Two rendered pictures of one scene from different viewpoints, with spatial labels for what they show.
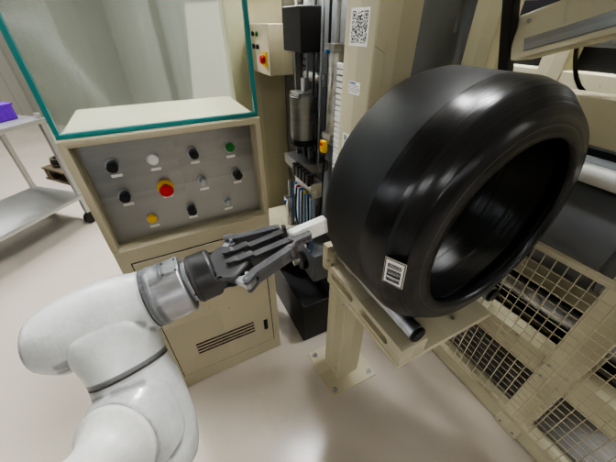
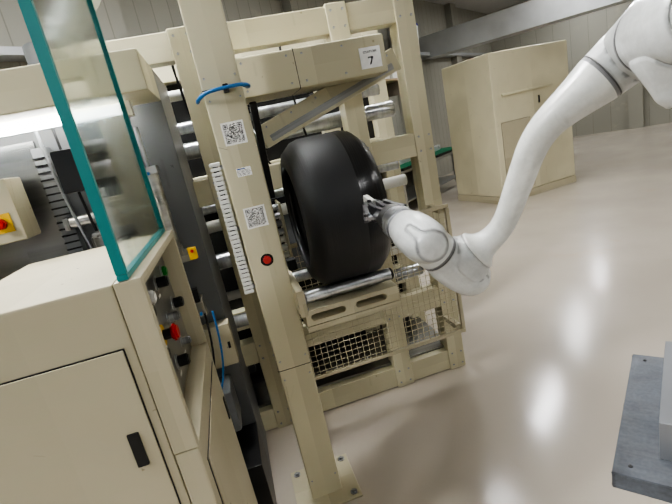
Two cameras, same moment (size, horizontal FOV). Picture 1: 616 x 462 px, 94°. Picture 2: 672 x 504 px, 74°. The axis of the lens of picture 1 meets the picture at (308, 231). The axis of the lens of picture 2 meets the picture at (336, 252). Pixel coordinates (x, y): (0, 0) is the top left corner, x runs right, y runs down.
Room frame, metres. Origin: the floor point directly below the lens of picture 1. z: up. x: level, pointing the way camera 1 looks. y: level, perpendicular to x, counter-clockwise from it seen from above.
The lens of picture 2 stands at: (0.18, 1.30, 1.45)
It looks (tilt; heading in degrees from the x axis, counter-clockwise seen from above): 15 degrees down; 286
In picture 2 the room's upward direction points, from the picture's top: 12 degrees counter-clockwise
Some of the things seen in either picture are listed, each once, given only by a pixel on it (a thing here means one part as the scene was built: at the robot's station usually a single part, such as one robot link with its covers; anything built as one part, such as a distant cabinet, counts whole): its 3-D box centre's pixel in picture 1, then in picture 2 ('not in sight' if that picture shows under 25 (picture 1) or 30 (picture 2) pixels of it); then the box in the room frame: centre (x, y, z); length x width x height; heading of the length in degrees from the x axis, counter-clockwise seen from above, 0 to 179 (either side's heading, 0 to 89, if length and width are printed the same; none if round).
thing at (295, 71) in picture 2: not in sight; (308, 70); (0.67, -0.63, 1.71); 0.61 x 0.25 x 0.15; 27
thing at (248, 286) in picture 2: (343, 147); (233, 229); (0.93, -0.11, 1.19); 0.05 x 0.04 x 0.48; 117
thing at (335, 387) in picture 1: (340, 363); (324, 483); (0.86, -0.18, 0.01); 0.27 x 0.27 x 0.02; 27
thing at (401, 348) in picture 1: (370, 302); (350, 302); (0.58, -0.19, 0.84); 0.36 x 0.09 x 0.06; 27
